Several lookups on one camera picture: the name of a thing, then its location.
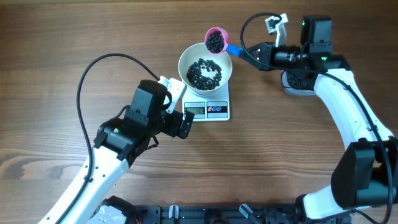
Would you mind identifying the black camera cable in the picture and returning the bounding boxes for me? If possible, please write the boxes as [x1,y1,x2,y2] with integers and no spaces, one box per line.
[239,12,394,224]
[54,53,161,224]

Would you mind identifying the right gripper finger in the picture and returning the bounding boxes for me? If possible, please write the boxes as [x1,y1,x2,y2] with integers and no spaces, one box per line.
[239,54,264,71]
[247,43,264,56]

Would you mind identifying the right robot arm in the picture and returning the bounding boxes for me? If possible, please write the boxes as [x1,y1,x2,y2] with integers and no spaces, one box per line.
[238,12,397,223]

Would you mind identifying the left black camera cable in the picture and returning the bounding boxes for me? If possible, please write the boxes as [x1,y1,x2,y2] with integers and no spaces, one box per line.
[54,53,161,224]

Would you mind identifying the black beans in bowl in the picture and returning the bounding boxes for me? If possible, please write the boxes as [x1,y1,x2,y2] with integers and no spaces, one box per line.
[186,58,222,90]

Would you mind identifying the white digital kitchen scale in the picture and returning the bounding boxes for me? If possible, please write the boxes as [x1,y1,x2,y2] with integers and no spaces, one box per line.
[182,84,230,122]

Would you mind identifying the white bowl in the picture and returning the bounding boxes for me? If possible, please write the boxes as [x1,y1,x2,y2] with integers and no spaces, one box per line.
[178,42,233,96]

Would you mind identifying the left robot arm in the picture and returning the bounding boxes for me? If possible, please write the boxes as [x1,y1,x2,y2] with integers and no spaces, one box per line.
[41,77,193,223]

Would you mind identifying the clear plastic container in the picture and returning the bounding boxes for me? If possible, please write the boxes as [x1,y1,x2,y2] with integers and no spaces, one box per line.
[281,70,316,96]

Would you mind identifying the right black camera cable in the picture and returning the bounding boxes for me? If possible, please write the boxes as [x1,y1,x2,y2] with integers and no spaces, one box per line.
[239,12,394,224]

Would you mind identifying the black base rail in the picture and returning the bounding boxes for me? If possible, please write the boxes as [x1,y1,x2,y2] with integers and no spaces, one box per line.
[93,195,312,224]

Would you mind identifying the pink scoop with blue handle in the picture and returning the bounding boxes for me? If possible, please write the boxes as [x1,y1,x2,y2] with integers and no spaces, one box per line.
[205,27,243,57]

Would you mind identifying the black beans in scoop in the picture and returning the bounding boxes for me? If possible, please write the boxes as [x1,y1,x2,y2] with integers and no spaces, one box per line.
[205,30,224,54]

